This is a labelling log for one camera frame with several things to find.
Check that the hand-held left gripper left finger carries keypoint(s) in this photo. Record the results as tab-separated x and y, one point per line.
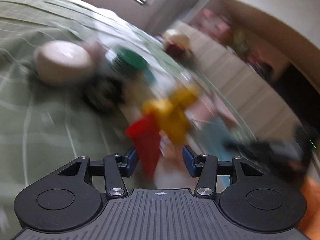
132	161

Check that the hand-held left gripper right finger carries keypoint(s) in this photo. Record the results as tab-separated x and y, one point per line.
188	162

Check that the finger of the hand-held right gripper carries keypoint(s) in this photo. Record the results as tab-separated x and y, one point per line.
240	145

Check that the blue face mask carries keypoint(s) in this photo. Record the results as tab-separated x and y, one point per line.
217	137

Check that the cream padded headboard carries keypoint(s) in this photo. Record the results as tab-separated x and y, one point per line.
237	80

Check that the dark cloth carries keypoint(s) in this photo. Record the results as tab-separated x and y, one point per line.
105	95

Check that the green jar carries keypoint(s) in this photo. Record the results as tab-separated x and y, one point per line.
130	60

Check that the round cream plush red feet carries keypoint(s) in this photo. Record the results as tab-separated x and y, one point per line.
177	42

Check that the clear jar of brown powder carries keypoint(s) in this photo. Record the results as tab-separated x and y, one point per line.
62	60

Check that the pink plush toy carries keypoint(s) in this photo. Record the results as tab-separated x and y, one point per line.
212	25

